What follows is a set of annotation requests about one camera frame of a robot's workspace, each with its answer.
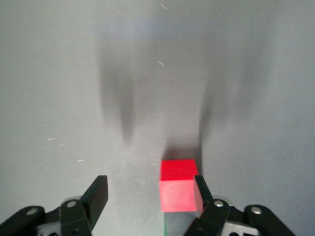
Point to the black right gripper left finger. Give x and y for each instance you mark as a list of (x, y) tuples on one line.
[(96, 196)]

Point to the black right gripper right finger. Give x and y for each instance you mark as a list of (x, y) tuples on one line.
[(209, 209)]

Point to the small red cube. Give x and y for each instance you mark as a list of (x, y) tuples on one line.
[(177, 191)]

